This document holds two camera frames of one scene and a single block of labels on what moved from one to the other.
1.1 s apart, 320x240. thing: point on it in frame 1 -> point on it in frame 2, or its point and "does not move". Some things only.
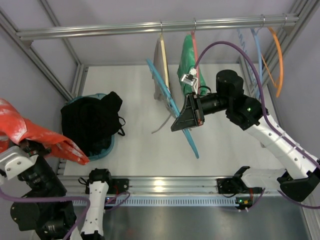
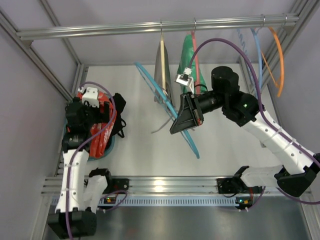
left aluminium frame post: x=81 y=69 does not move
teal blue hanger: x=167 y=94 -> x=167 y=103
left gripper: x=27 y=145 -> x=105 y=113
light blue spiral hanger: x=244 y=46 does not move
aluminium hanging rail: x=162 y=28 does not move
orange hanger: x=279 y=83 does not move
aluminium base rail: x=159 y=186 does not move
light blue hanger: x=260 y=73 does not move
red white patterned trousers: x=15 y=128 -> x=101 y=132
